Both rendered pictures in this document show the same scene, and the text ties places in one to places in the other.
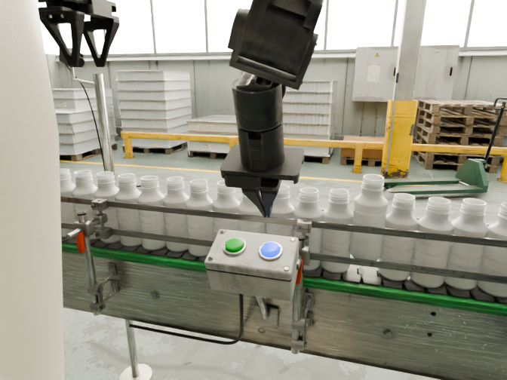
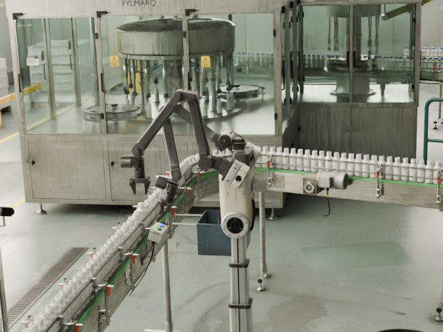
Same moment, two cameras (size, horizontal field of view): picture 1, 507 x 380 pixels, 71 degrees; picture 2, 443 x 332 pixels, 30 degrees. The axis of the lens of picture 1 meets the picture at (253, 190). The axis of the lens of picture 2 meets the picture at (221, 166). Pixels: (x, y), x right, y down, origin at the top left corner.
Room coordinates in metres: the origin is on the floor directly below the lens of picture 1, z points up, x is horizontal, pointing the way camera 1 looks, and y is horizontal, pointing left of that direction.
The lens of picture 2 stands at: (0.48, 4.67, 2.63)
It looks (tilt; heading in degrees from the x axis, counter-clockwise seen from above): 14 degrees down; 266
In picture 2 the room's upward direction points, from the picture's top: 2 degrees counter-clockwise
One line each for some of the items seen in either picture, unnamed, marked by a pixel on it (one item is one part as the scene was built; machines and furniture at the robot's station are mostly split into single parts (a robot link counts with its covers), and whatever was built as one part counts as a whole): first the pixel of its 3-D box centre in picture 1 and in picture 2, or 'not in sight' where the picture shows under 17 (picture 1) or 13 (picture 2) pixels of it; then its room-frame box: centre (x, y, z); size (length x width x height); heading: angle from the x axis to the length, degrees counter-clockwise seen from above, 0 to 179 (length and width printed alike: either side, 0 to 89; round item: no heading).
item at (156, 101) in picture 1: (158, 110); not in sight; (7.27, 1.93, 0.76); 1.25 x 1.03 x 1.52; 167
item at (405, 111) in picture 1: (397, 140); not in sight; (4.91, -2.02, 0.55); 0.40 x 0.34 x 1.10; 75
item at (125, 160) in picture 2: not in sight; (131, 157); (0.64, 0.26, 1.60); 0.12 x 0.09 x 0.12; 165
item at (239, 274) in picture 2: not in sight; (240, 292); (0.06, 0.18, 0.74); 0.11 x 0.11 x 0.40; 75
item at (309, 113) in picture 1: (305, 119); not in sight; (6.52, -0.96, 0.67); 1.24 x 1.03 x 1.35; 163
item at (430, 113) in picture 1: (454, 133); not in sight; (5.88, -3.35, 0.51); 1.26 x 1.08 x 1.02; 165
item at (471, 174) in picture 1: (441, 146); not in sight; (4.27, -2.30, 0.58); 1.45 x 0.54 x 1.16; 95
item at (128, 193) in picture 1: (130, 209); (115, 250); (0.76, 0.29, 1.08); 0.06 x 0.06 x 0.17
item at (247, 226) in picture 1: (251, 223); (130, 233); (0.69, 0.00, 1.08); 0.06 x 0.06 x 0.17
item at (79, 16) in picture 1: (75, 34); (143, 186); (0.59, 0.27, 1.44); 0.07 x 0.07 x 0.09; 75
